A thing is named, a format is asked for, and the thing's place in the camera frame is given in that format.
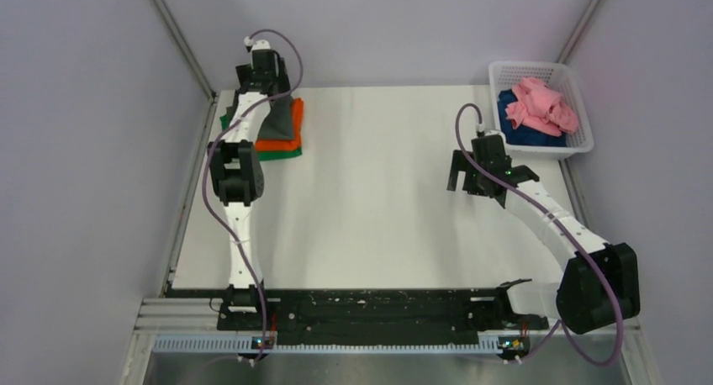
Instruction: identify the dark grey t shirt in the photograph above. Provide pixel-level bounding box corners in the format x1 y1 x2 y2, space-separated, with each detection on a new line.
258 96 295 140

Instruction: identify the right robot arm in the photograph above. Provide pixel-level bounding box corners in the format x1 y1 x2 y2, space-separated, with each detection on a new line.
446 133 641 335

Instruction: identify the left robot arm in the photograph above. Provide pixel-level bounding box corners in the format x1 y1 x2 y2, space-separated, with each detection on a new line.
209 40 290 329

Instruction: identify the blue t shirt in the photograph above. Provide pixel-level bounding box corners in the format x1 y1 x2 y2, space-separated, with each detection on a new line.
497 90 567 147

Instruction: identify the pink t shirt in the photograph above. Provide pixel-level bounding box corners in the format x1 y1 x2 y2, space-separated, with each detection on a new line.
506 77 579 136

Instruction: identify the white plastic basket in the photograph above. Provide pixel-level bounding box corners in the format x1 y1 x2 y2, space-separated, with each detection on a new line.
489 61 594 160

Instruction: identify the folded orange t shirt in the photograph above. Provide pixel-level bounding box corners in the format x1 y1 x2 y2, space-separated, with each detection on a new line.
227 97 305 153

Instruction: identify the folded green t shirt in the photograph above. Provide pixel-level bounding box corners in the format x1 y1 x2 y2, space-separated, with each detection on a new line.
219 111 303 161

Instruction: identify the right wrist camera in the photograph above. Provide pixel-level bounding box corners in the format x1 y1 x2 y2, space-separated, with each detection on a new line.
476 124 504 138

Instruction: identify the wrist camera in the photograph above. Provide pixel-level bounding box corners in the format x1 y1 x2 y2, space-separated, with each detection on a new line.
244 36 272 53
476 124 504 138

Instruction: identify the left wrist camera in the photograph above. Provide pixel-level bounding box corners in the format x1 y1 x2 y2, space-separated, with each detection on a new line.
244 36 272 53

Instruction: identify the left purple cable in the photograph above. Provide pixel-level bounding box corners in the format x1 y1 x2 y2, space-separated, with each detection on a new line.
201 29 304 367

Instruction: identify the purple cable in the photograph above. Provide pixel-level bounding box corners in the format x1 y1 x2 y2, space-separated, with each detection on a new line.
201 29 304 367
455 103 626 368

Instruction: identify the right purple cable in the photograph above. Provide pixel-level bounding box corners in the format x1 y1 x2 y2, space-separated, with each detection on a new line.
455 103 626 368

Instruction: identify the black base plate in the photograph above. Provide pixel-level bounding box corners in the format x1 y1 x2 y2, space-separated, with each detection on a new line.
167 287 549 349

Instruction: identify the aluminium frame rail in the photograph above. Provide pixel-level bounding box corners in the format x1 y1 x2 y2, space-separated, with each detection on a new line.
133 296 642 336

